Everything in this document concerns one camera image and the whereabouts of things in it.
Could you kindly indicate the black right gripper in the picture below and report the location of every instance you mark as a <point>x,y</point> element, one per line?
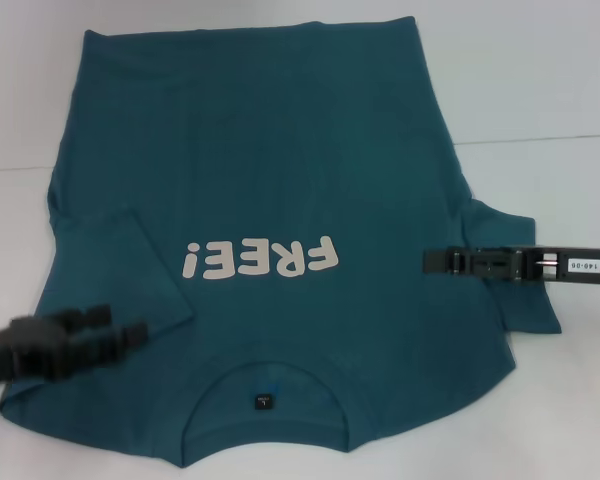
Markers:
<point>580,265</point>

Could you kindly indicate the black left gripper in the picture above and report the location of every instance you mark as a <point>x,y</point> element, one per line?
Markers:
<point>35,350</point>

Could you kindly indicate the blue t-shirt with FREE print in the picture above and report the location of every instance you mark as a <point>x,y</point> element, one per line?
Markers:
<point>280,150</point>

